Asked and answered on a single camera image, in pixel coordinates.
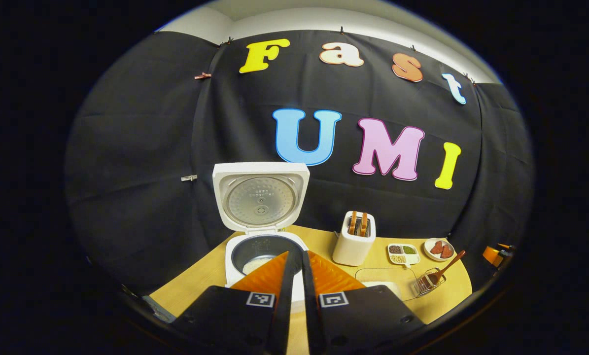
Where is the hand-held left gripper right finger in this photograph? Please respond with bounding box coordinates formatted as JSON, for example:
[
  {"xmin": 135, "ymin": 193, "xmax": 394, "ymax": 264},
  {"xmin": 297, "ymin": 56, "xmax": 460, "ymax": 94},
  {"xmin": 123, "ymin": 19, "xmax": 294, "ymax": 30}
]
[{"xmin": 302, "ymin": 250, "xmax": 425, "ymax": 355}]

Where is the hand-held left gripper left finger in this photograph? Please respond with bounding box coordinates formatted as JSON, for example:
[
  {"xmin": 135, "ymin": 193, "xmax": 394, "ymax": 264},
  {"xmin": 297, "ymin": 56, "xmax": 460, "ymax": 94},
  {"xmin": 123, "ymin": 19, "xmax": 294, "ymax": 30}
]
[{"xmin": 171, "ymin": 250, "xmax": 300, "ymax": 355}]

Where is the brown wooden spoon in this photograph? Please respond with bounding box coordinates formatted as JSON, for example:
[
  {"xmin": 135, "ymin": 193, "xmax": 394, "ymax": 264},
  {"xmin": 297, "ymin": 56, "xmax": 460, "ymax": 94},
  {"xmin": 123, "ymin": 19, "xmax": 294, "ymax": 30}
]
[{"xmin": 419, "ymin": 250, "xmax": 466, "ymax": 289}]

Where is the wire chopstick holder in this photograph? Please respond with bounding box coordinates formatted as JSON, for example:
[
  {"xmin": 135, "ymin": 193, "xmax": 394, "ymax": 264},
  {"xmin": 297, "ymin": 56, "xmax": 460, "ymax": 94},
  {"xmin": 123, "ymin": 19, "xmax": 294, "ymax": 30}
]
[{"xmin": 416, "ymin": 269, "xmax": 447, "ymax": 296}]

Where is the clear container of rice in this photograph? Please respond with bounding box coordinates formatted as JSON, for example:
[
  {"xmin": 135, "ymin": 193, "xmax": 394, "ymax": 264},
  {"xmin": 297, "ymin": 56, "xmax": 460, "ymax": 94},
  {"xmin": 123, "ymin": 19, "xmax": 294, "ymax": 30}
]
[{"xmin": 354, "ymin": 267, "xmax": 420, "ymax": 302}]

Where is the white rice cooker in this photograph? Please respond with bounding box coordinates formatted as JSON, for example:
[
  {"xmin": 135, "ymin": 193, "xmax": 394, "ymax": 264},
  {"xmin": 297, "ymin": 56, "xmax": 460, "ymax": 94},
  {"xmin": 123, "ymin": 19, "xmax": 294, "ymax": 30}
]
[{"xmin": 212, "ymin": 162, "xmax": 311, "ymax": 302}]

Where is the round white plate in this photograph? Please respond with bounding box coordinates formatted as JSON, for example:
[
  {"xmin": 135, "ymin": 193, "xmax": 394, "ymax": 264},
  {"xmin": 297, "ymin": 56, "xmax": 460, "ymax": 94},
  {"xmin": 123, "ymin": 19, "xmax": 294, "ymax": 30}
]
[{"xmin": 423, "ymin": 238, "xmax": 456, "ymax": 262}]

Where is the white toaster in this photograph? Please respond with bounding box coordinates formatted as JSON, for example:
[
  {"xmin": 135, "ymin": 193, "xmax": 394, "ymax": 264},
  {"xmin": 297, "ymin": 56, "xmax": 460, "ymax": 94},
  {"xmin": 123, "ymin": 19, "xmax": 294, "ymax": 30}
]
[{"xmin": 332, "ymin": 211, "xmax": 377, "ymax": 267}]

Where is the white divided dish of beans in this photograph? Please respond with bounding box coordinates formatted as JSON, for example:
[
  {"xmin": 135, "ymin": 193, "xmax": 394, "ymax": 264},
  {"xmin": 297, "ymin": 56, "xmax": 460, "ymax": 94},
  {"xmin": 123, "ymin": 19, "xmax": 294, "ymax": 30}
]
[{"xmin": 387, "ymin": 243, "xmax": 421, "ymax": 268}]

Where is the black backdrop cloth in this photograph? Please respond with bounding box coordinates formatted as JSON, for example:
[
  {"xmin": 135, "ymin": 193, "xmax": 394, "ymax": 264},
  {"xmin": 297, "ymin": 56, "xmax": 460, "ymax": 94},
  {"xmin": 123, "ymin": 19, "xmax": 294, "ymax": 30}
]
[{"xmin": 65, "ymin": 29, "xmax": 535, "ymax": 296}]

